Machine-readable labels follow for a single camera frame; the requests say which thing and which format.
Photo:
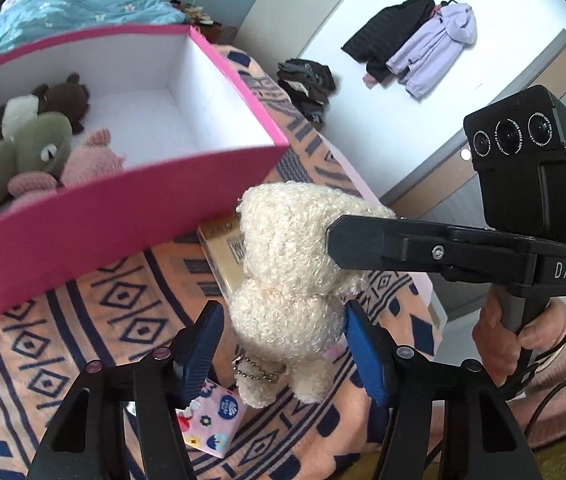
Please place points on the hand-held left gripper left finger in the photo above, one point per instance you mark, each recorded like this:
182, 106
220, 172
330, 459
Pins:
200, 355

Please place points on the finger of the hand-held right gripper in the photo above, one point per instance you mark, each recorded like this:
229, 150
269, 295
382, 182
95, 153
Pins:
388, 245

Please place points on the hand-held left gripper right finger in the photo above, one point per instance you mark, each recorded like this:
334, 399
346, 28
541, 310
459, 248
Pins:
368, 355

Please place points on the floral tissue pack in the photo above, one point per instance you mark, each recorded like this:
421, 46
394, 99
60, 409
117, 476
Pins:
213, 420

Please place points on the white curly plush toy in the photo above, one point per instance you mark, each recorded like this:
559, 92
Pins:
283, 240

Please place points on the small yellow box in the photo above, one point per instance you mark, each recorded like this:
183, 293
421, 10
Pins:
218, 245

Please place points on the pink cardboard box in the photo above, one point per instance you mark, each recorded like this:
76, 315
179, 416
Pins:
88, 240

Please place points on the pink knitted plush toy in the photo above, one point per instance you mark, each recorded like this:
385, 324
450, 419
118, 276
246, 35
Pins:
93, 160

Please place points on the green plush toy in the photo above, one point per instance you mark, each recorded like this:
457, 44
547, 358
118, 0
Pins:
38, 135

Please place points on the brown plush toy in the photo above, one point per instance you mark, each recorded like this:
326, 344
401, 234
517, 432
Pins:
65, 97

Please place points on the person's right hand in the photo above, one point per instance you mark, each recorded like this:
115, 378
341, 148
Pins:
490, 340

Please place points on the purple jacket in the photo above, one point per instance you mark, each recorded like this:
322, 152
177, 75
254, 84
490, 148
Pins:
428, 50

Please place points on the pile of dark clothes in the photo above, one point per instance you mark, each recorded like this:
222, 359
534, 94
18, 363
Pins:
308, 80

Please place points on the black jacket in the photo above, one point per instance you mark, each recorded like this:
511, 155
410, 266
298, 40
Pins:
383, 35

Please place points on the cluttered nightstand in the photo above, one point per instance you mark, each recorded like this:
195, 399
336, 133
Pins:
203, 22

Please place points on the blue floral duvet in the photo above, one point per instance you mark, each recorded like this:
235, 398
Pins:
63, 10

